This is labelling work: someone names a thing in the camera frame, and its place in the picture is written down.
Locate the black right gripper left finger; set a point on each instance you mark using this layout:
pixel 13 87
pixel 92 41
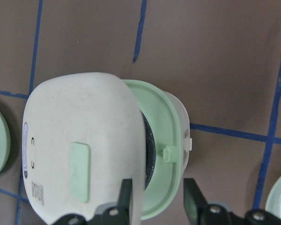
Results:
pixel 116 213

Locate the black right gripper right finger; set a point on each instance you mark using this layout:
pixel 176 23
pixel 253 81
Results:
pixel 198 210

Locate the white rice cooker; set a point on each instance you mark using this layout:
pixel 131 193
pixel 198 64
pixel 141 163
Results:
pixel 83 134

